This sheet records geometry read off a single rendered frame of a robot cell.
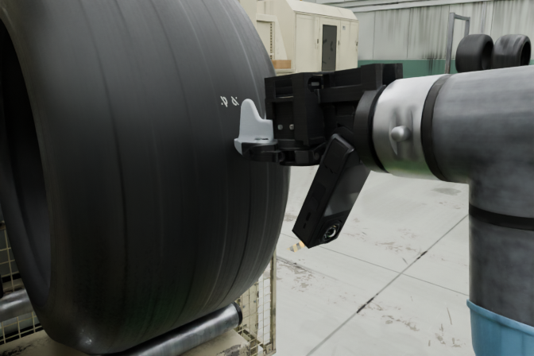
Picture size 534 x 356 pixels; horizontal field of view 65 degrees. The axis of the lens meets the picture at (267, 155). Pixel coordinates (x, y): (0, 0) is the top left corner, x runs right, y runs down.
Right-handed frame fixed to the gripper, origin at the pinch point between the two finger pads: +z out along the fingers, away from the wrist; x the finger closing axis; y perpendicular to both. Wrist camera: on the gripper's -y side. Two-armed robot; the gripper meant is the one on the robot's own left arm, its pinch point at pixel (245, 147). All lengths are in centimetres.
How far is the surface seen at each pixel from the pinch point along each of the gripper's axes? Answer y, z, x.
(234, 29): 14.3, 5.4, -3.7
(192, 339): -31.2, 18.6, -0.1
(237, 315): -30.8, 18.7, -8.9
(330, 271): -107, 144, -165
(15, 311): -28, 46, 20
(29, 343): -37, 51, 18
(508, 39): 56, 166, -506
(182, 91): 6.8, 2.2, 6.1
